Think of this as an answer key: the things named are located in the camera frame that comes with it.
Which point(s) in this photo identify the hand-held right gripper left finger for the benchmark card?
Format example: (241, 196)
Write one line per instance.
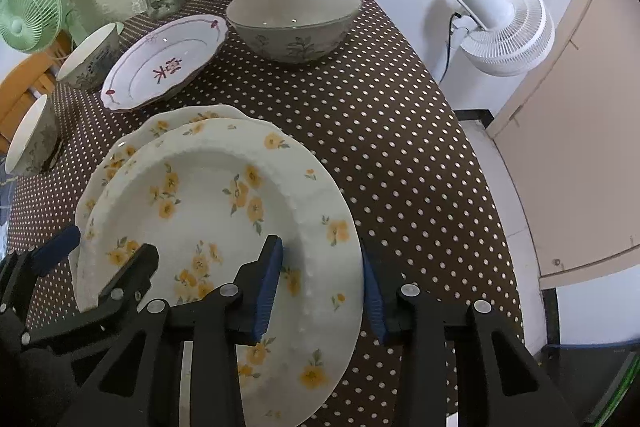
(266, 287)

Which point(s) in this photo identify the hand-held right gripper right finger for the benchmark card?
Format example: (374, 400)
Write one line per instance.
(373, 302)

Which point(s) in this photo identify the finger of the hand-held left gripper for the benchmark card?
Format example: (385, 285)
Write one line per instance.
(131, 272)
(56, 249)

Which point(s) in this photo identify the yellow floral plate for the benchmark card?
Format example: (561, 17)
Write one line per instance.
(210, 187)
(125, 152)

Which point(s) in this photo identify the round beige plate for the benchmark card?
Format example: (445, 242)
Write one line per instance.
(295, 42)

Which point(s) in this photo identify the blue plaid cloth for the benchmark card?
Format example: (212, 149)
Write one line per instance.
(5, 202)

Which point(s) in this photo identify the small grey floral bowl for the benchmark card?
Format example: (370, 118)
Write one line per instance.
(35, 147)

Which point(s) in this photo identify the brown polka dot tablecloth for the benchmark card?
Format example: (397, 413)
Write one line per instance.
(390, 132)

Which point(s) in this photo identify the orange wooden chair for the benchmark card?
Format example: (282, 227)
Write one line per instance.
(20, 82)

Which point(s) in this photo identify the small blue floral bowl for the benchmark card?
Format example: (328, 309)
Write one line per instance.
(90, 67)

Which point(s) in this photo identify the white plate red pattern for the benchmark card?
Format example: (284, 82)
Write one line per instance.
(165, 57)

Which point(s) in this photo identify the dark floor mat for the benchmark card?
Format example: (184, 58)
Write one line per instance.
(585, 382)

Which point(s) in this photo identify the green desk fan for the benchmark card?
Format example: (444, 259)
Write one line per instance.
(30, 7)

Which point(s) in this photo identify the beige door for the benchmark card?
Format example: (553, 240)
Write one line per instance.
(575, 132)

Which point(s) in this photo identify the white floor fan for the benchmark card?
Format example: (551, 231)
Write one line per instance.
(500, 22)

